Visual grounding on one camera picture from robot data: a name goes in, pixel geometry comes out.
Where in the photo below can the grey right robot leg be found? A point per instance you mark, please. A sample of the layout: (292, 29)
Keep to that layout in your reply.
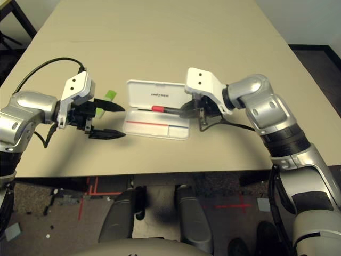
(191, 213)

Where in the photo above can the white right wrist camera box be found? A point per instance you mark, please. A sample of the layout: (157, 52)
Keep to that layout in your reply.
(199, 80)

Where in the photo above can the black tripod stand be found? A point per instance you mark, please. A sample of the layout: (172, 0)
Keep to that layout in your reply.
(10, 40)

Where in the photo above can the grey left robot leg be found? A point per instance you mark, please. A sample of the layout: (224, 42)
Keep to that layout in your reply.
(120, 213)

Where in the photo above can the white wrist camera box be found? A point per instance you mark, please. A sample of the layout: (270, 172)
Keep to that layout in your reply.
(77, 85)
(199, 80)

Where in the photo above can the grey robot leg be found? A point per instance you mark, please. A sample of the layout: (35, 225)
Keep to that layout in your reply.
(120, 213)
(191, 213)

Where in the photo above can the small black shoe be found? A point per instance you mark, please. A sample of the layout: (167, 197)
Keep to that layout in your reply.
(239, 248)

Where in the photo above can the grey square floor sheet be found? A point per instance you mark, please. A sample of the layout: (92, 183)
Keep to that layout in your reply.
(12, 232)
(263, 204)

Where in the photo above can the green eraser box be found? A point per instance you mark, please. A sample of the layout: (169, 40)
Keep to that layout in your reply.
(110, 95)

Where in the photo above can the black metal table frame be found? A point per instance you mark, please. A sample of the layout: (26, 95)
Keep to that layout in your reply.
(26, 18)

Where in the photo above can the red floor tape cross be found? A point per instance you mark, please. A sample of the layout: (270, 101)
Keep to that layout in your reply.
(241, 205)

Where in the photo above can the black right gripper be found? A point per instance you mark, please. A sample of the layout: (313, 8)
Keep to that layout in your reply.
(206, 109)

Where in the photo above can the grey robot torso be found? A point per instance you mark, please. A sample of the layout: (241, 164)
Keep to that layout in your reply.
(133, 249)

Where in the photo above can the white plastic pencil case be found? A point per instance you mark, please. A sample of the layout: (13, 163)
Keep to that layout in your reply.
(157, 125)

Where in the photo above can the large black shoe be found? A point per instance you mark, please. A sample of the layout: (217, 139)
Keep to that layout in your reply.
(267, 237)

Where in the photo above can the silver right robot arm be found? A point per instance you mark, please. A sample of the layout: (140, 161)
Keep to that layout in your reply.
(266, 112)

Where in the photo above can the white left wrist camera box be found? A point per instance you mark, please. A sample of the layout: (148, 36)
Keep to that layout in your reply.
(77, 85)

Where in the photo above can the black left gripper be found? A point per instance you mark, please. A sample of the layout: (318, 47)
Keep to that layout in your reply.
(80, 117)

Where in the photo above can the black marker with red cap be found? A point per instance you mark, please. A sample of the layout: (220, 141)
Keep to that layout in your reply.
(157, 108)

